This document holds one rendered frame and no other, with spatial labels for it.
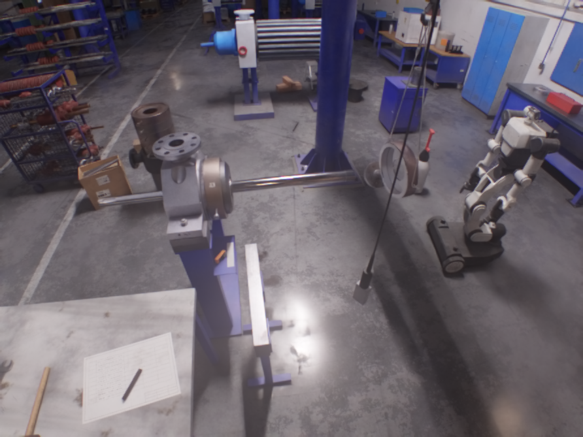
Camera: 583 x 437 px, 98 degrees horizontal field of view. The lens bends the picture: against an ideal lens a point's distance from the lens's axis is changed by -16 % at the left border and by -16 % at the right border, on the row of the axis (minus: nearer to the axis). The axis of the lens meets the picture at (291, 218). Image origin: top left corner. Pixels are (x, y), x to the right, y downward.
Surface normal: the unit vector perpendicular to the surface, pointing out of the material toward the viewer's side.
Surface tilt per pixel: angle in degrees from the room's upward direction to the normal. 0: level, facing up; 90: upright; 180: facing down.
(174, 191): 45
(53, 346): 0
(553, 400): 0
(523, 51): 90
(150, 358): 0
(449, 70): 90
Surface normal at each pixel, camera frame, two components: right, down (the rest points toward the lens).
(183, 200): 0.11, -0.03
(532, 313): 0.00, -0.73
